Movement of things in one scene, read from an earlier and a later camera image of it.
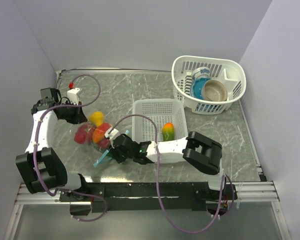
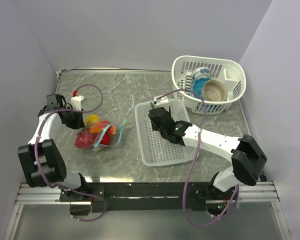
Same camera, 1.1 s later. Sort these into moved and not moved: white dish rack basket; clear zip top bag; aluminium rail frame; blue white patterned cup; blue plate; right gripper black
Moved: clear zip top bag; right gripper black
Not moved: white dish rack basket; aluminium rail frame; blue plate; blue white patterned cup
